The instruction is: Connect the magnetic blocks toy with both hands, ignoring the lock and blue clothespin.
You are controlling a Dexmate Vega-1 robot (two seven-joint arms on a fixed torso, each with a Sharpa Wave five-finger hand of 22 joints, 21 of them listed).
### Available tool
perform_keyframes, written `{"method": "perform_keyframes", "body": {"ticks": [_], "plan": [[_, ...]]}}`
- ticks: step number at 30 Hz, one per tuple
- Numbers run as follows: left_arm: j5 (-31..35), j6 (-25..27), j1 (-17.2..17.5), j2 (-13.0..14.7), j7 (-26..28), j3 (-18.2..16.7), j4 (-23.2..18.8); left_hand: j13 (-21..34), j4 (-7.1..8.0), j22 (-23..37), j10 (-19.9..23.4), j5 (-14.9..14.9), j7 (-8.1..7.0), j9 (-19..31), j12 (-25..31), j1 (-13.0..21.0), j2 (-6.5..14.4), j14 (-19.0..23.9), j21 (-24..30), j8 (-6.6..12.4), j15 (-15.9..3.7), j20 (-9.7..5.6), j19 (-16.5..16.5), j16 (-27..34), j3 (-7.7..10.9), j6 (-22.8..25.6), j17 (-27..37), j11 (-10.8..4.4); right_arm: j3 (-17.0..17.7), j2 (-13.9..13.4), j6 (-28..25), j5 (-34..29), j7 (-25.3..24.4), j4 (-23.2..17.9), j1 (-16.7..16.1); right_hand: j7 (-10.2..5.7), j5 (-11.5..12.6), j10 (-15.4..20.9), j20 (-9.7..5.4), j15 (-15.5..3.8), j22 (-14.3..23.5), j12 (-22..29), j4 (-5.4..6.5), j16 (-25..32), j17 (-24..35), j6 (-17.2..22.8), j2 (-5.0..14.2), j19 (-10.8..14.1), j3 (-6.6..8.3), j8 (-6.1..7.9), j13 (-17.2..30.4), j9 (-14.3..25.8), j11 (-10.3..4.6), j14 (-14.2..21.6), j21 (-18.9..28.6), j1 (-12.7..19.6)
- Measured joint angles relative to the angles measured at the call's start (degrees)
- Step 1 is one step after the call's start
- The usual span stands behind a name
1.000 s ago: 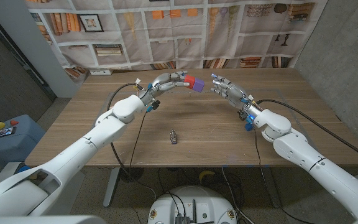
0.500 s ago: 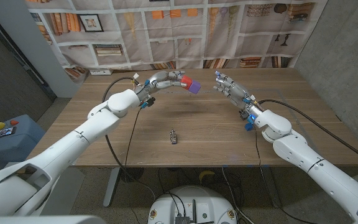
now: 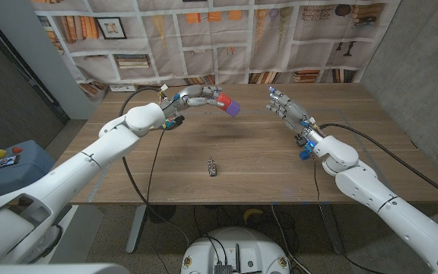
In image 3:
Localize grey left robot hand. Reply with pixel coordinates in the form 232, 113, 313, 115
160, 84, 227, 129

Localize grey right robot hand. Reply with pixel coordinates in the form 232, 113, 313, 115
265, 86, 325, 148

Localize red magnetic cube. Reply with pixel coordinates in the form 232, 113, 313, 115
216, 92, 233, 112

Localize purple magnetic cube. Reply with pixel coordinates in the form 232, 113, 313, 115
224, 99, 242, 118

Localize white power strip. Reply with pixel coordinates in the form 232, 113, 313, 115
108, 84, 139, 93

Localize printed bookshelf backdrop cloth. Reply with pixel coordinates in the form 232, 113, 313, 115
30, 0, 402, 88

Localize yellow curved object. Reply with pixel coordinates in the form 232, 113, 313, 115
243, 208, 265, 225

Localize black round floor object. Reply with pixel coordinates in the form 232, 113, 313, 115
145, 204, 177, 224

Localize grey table leg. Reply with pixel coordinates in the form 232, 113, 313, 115
319, 204, 344, 255

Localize white table leg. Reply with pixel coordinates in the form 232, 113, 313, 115
125, 204, 148, 254

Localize white robot torso base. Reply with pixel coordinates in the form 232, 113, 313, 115
180, 227, 291, 274

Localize blue-grey padded stool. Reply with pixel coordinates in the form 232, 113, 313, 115
0, 139, 56, 206

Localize smartphone with lit screen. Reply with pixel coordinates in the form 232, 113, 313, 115
0, 155, 21, 172

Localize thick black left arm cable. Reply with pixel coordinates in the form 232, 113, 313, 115
119, 86, 192, 248

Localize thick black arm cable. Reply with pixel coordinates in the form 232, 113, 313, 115
319, 123, 438, 206
119, 86, 192, 248

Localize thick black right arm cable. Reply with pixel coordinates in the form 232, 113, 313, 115
319, 123, 438, 206

